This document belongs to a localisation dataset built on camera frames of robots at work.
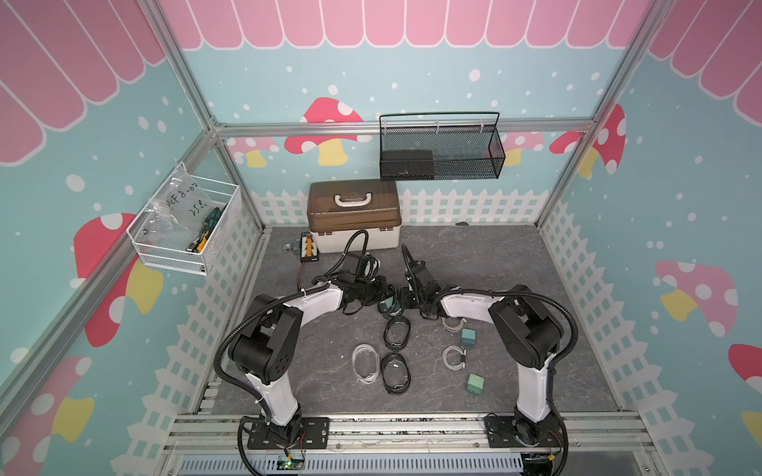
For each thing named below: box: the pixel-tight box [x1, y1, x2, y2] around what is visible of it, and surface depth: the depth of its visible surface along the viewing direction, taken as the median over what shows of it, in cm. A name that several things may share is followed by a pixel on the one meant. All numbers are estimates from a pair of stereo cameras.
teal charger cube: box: [460, 328, 478, 347], surface depth 91 cm
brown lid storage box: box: [306, 178, 402, 253], surface depth 102 cm
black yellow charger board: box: [299, 232, 320, 263], surface depth 114 cm
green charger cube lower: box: [466, 372, 486, 396], surface depth 82 cm
